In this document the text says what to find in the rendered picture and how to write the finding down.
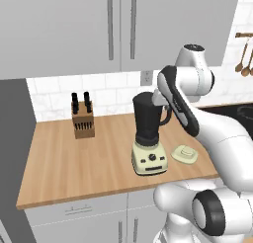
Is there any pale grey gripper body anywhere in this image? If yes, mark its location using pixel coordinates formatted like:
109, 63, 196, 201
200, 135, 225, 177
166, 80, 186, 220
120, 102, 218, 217
151, 89, 170, 108

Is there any cream blender with black jar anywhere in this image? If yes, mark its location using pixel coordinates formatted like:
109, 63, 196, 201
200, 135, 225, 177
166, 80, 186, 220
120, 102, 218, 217
130, 91, 173, 177

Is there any cream blender lid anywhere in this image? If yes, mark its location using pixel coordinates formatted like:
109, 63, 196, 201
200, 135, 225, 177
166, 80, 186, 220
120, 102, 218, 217
170, 143, 200, 165

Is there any black hob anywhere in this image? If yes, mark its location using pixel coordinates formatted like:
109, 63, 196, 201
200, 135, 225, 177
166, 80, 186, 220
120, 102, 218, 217
200, 102, 253, 143

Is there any wooden knife block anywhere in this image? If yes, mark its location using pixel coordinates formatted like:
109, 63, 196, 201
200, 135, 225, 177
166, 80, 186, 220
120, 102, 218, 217
70, 102, 97, 140

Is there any wooden hanging spoon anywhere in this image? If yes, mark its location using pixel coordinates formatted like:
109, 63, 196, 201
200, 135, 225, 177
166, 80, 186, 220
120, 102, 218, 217
234, 37, 249, 74
240, 48, 253, 78

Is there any narrow grey drawer front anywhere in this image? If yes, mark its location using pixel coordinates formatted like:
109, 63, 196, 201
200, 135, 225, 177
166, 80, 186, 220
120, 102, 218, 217
126, 187, 160, 209

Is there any wide grey drawer front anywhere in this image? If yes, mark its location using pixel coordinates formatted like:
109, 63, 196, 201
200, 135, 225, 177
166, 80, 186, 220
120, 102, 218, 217
24, 193, 129, 229

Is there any grey base cupboard door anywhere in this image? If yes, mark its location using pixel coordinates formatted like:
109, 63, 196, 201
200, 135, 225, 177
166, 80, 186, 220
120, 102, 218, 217
31, 209, 129, 243
126, 204, 170, 243

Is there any dark grey fridge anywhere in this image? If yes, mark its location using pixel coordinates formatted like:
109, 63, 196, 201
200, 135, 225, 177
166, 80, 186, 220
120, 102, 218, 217
0, 77, 38, 243

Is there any white wall socket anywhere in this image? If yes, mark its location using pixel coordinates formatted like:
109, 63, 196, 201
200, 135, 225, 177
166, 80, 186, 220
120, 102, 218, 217
140, 69, 154, 87

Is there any grey bar cupboard handle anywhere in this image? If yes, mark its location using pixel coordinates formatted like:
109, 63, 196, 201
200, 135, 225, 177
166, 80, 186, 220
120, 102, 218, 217
106, 0, 116, 61
128, 0, 138, 60

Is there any grey wall cupboard door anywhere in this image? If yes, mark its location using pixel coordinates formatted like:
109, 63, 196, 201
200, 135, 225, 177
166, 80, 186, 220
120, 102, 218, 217
120, 0, 242, 72
0, 0, 122, 80

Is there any wooden tool rail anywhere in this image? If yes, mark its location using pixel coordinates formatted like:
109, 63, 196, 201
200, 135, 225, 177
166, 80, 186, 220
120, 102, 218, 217
234, 32, 253, 40

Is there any short grey cupboard handle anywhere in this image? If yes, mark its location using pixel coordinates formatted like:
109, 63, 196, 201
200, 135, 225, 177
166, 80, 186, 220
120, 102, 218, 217
118, 220, 124, 243
132, 217, 139, 243

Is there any grey drawer handle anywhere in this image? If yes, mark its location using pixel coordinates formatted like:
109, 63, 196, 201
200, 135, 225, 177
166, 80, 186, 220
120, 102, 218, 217
64, 204, 94, 216

